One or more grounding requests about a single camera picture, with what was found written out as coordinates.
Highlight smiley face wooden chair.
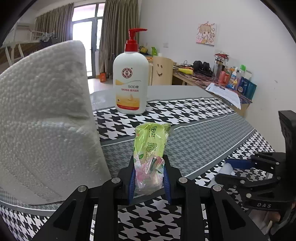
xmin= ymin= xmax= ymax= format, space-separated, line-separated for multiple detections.
xmin=151 ymin=55 xmax=174 ymax=86

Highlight white styrofoam box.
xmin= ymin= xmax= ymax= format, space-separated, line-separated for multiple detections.
xmin=1 ymin=41 xmax=111 ymax=205

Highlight white lotion pump bottle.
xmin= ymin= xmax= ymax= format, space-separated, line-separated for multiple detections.
xmin=113 ymin=28 xmax=149 ymax=114

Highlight green tissue packet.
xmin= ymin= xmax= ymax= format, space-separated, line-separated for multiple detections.
xmin=133 ymin=123 xmax=171 ymax=195

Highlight orange bucket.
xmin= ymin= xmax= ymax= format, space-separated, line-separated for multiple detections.
xmin=99 ymin=72 xmax=107 ymax=83

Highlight glass balcony door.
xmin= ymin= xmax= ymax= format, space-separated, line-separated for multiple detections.
xmin=72 ymin=2 xmax=105 ymax=78

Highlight houndstooth table mat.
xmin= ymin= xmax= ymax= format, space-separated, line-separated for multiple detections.
xmin=0 ymin=97 xmax=276 ymax=241

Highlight left brown curtain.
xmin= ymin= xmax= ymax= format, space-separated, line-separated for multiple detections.
xmin=35 ymin=3 xmax=74 ymax=42

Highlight white paper sheets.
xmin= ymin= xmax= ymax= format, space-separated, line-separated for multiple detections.
xmin=206 ymin=83 xmax=241 ymax=109

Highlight wooden desk with drawers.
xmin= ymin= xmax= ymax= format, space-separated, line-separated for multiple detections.
xmin=138 ymin=52 xmax=179 ymax=86

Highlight metal bunk bed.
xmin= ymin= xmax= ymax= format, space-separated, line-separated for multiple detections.
xmin=1 ymin=23 xmax=57 ymax=66

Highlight brown curtain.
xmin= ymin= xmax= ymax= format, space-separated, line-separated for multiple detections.
xmin=35 ymin=3 xmax=74 ymax=42
xmin=98 ymin=1 xmax=139 ymax=75

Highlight anime girl wall poster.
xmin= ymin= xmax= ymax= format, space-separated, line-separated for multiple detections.
xmin=196 ymin=22 xmax=217 ymax=46

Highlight right brown curtain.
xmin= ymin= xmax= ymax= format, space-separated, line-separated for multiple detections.
xmin=98 ymin=1 xmax=139 ymax=75

